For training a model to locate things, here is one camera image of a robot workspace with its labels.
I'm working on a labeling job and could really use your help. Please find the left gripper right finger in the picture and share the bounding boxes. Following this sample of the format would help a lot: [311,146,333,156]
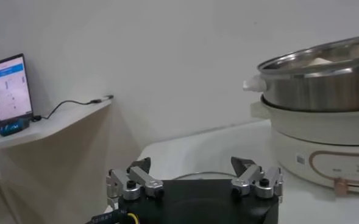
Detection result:
[230,156,284,203]

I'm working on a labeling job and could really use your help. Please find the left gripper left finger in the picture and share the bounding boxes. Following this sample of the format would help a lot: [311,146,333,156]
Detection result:
[105,156,165,211]

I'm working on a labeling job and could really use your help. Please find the glass pot lid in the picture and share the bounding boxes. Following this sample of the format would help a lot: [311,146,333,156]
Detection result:
[172,172,238,181]

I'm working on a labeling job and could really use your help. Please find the stainless steel steamer basket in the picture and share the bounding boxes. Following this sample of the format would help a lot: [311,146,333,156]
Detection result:
[243,33,359,113]

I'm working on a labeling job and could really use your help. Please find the white electric cooking pot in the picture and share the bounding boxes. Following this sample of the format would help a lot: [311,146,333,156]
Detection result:
[250,96,359,195]

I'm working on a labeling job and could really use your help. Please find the white side desk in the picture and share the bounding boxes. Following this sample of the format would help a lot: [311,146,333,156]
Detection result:
[0,99,113,159]

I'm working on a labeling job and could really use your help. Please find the blue computer mouse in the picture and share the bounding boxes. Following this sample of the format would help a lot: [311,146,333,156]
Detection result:
[0,119,30,137]

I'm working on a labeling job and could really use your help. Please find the black laptop computer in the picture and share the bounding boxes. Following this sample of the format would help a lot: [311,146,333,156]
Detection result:
[0,53,34,139]

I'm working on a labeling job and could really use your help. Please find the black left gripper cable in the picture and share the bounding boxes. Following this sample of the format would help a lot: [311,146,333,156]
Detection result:
[86,209,140,224]

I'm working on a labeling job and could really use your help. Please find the black desk cable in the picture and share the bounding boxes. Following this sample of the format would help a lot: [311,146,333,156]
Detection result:
[31,97,107,122]

